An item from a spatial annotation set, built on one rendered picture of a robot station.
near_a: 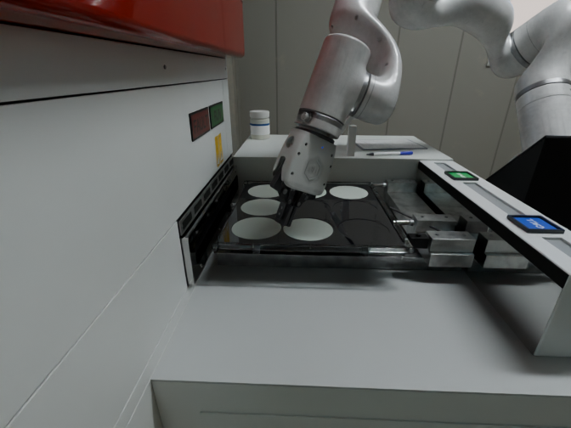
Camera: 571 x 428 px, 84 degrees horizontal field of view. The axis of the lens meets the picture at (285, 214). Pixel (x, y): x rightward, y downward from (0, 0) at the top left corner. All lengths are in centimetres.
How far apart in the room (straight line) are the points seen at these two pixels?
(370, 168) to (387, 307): 47
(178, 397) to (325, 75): 53
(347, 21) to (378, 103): 18
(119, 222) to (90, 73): 15
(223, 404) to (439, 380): 29
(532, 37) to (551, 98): 19
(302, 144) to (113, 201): 31
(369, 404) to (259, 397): 15
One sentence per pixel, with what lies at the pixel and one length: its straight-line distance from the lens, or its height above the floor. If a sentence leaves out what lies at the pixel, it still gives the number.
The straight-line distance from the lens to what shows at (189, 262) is 57.
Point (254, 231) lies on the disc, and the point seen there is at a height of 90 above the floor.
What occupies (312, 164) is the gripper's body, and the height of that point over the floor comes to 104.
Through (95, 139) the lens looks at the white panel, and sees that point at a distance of 35.
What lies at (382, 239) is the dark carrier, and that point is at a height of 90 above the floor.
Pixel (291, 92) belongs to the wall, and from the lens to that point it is 241.
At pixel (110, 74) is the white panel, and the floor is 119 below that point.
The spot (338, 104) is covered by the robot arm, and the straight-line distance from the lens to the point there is 56.
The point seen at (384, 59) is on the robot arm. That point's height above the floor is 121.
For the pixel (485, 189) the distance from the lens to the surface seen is 81.
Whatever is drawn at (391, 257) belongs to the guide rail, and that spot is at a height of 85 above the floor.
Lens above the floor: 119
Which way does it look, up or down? 24 degrees down
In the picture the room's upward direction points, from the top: straight up
